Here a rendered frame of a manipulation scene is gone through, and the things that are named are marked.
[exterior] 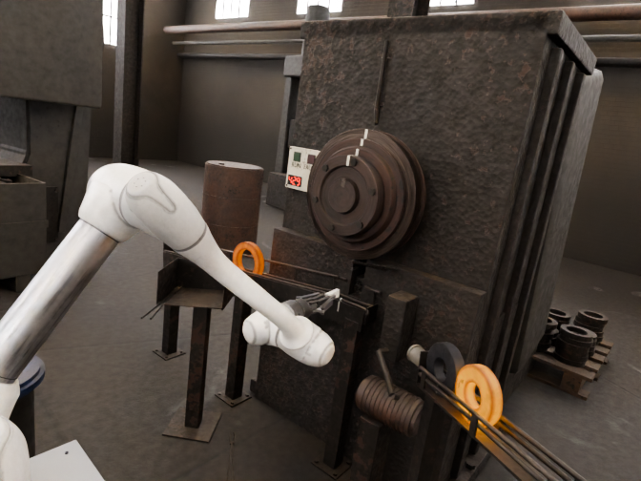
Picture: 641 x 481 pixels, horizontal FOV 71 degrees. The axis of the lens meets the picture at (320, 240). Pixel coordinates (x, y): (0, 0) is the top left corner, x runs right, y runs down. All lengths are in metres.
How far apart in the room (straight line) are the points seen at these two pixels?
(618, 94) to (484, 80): 6.01
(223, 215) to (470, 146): 3.18
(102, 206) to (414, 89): 1.12
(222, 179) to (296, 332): 3.26
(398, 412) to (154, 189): 1.01
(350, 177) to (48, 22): 2.68
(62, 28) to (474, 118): 2.94
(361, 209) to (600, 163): 6.18
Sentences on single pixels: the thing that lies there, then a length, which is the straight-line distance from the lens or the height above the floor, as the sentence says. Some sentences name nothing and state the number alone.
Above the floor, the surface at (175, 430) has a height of 0.01.
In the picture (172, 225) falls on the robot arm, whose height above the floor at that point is 1.08.
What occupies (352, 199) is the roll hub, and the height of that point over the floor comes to 1.11.
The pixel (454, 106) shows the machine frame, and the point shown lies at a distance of 1.66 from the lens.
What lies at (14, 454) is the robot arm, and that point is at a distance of 1.07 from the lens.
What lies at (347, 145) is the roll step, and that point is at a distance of 1.65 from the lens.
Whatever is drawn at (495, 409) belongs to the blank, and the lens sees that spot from 1.24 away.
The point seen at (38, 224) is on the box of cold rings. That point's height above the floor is 0.46.
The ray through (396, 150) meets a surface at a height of 1.29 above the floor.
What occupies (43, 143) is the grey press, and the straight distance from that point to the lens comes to 4.05.
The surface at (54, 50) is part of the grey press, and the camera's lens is 3.77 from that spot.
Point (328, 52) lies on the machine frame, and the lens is 1.98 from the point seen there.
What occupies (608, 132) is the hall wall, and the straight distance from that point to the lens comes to 7.54.
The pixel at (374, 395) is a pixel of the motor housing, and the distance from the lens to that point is 1.58.
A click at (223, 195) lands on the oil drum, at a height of 0.61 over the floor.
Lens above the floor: 1.32
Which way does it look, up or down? 13 degrees down
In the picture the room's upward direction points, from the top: 8 degrees clockwise
